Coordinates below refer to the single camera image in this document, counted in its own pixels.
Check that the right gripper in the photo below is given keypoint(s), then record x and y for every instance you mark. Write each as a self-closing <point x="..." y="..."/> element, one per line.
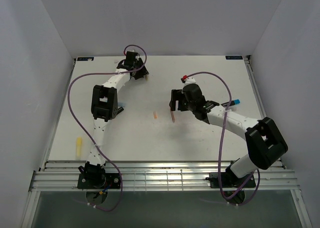
<point x="177" y="95"/>

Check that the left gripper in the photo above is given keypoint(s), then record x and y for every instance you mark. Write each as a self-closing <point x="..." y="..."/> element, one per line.
<point x="143" y="71"/>

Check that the orange thin highlighter pen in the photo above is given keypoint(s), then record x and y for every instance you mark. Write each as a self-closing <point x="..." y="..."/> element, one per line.
<point x="172" y="116"/>

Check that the orange pen cap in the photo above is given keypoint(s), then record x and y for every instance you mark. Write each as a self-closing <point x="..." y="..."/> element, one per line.
<point x="155" y="115"/>

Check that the black marker orange cap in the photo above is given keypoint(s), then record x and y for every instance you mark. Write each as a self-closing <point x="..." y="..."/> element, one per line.
<point x="120" y="109"/>

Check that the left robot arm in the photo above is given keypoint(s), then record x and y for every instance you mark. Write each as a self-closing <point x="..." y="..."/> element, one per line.
<point x="104" y="108"/>

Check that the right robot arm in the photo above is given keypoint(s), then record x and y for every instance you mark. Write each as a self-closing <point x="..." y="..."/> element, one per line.
<point x="265" y="143"/>

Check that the peach cap clear highlighter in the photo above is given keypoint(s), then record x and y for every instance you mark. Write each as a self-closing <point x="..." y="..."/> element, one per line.
<point x="233" y="109"/>

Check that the black marker blue cap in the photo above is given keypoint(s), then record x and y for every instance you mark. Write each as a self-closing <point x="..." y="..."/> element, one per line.
<point x="232" y="103"/>

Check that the left blue corner label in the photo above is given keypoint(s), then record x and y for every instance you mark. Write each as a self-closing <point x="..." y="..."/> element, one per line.
<point x="84" y="59"/>

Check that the blue corner label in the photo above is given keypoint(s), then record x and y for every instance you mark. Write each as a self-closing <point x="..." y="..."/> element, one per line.
<point x="233" y="57"/>
<point x="84" y="59"/>

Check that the right blue corner label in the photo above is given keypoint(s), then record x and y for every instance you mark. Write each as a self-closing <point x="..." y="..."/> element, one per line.
<point x="233" y="57"/>

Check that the yellow marker left edge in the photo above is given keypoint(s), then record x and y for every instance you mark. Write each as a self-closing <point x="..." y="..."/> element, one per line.
<point x="78" y="148"/>

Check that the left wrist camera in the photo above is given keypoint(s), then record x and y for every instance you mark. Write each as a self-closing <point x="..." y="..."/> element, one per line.
<point x="131" y="56"/>

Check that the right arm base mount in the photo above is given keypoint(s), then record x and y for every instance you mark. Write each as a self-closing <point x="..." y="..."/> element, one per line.
<point x="229" y="181"/>

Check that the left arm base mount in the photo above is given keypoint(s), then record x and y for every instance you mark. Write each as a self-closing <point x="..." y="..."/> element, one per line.
<point x="101" y="181"/>

